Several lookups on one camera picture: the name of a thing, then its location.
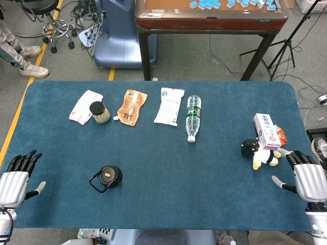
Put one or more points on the black tripod stand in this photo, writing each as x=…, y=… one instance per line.
x=281, y=54

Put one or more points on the white storage box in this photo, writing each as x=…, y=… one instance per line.
x=310, y=6

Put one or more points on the white face mahjong tile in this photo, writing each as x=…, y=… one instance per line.
x=261, y=4

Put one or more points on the blue grey robot torso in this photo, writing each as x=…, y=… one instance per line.
x=163, y=237

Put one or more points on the black white checker board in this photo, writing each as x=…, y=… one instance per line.
x=106, y=233

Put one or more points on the white pink toothpaste box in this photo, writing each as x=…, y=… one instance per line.
x=267, y=130

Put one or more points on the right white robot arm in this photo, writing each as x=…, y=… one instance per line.
x=318, y=225

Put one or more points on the clear water bottle green label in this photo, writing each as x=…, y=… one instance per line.
x=193, y=114

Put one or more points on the white power adapter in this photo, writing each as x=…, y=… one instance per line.
x=323, y=99

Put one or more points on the clear plastic bottle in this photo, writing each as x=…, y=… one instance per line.
x=226, y=240

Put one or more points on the white plastic bag packet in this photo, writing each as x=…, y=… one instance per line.
x=168, y=107

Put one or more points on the blue table mat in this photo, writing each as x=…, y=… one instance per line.
x=163, y=178

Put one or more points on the white power strip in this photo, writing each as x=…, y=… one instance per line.
x=87, y=38

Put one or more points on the white tissue pack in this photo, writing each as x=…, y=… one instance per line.
x=81, y=107

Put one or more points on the orange snack packet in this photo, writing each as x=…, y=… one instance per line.
x=283, y=136

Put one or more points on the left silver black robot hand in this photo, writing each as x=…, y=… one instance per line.
x=14, y=186

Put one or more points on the grey sneaker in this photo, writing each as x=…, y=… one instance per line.
x=320, y=148

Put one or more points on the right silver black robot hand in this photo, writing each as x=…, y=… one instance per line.
x=310, y=181

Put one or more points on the black chrome wheeled stool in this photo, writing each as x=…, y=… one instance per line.
x=55, y=26

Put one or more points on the brown mahjong table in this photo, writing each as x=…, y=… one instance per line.
x=204, y=24

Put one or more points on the glass jar with black lid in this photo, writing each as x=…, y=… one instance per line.
x=97, y=108

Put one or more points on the white sneaker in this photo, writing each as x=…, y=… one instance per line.
x=30, y=50
x=34, y=70

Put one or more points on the green white package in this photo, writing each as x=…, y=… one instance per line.
x=87, y=233

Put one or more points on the orange spout pouch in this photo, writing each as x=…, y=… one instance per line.
x=131, y=104

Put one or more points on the blue machine base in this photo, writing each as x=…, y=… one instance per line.
x=120, y=38

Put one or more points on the black white penguin plush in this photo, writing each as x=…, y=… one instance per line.
x=249, y=149

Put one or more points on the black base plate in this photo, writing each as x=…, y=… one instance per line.
x=314, y=132

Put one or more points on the blue mahjong tile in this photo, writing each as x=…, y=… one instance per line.
x=271, y=6
x=244, y=3
x=215, y=3
x=193, y=4
x=231, y=4
x=201, y=6

